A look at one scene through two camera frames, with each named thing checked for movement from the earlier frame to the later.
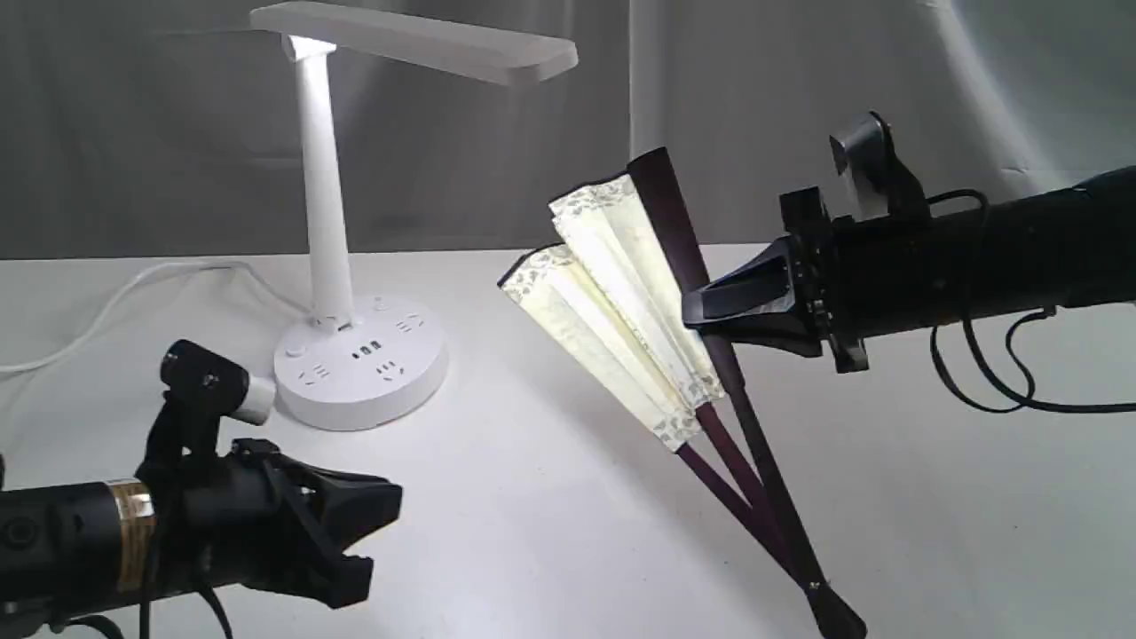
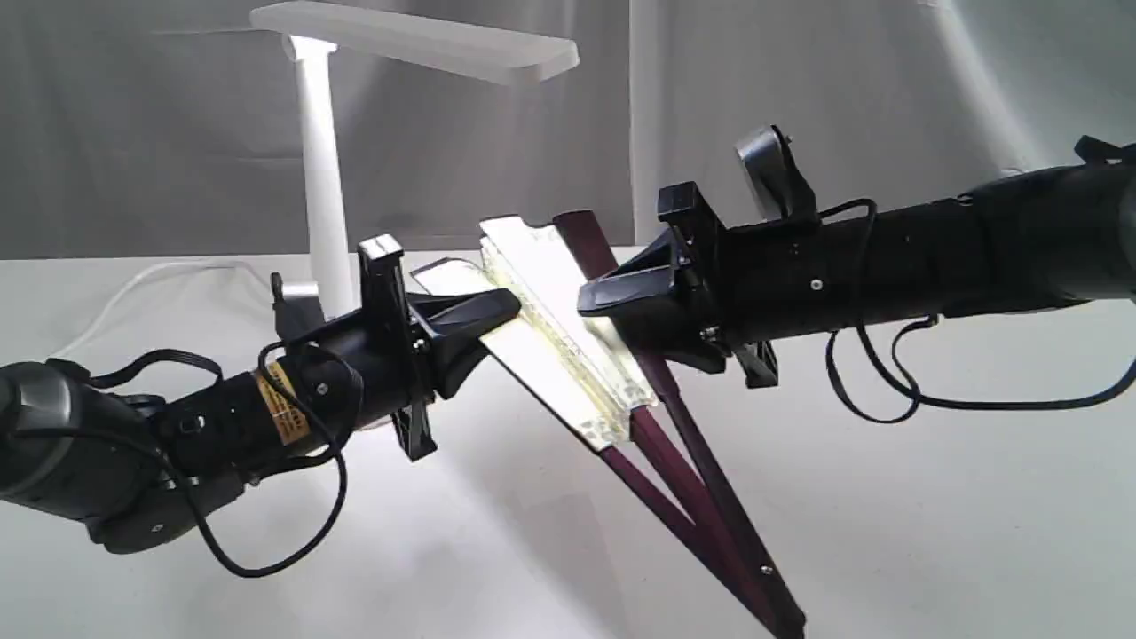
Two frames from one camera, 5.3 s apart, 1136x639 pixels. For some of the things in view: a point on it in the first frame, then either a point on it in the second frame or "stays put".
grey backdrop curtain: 169,128 stays put
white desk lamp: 365,362 stays put
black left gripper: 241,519 → 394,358
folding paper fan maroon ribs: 621,265 → 740,539
